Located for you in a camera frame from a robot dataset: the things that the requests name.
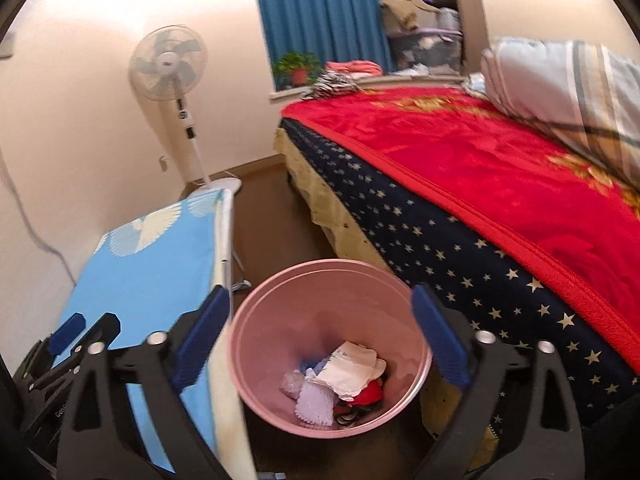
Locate red snack packet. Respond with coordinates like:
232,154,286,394
345,378,384,408

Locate clear bag with bread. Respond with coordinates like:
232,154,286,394
280,370,305,401

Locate white paper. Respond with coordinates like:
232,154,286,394
308,341,387,401

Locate purple foam net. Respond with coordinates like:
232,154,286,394
294,380,336,427

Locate red plastic bag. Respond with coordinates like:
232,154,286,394
333,401,372,428

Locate blue plastic bag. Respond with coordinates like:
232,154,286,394
299,358,329,374

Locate pink plastic trash bin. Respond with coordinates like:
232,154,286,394
228,259,432,440

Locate blue patterned ironing board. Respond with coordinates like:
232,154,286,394
60,188,257,479

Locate navy star bed sheet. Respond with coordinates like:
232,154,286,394
274,118,639,429

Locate red floral blanket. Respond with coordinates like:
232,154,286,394
281,88,639,372

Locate white standing fan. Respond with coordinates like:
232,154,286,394
129,25,242,195

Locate potted green plant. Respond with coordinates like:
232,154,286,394
272,51,321,90

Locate zebra striped cloth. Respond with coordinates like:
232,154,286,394
300,70,362,100

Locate striped plaid pillow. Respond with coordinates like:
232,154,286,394
480,38,639,188

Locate pink folded clothes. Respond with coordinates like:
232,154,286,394
324,60,384,79

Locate blue window curtain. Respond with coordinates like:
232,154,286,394
258,0,394,73

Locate clear storage bin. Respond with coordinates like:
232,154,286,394
387,28,463,75

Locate beige jacket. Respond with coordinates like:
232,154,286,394
378,0,439,32

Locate grey wall cable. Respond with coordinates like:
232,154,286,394
0,146,79,288

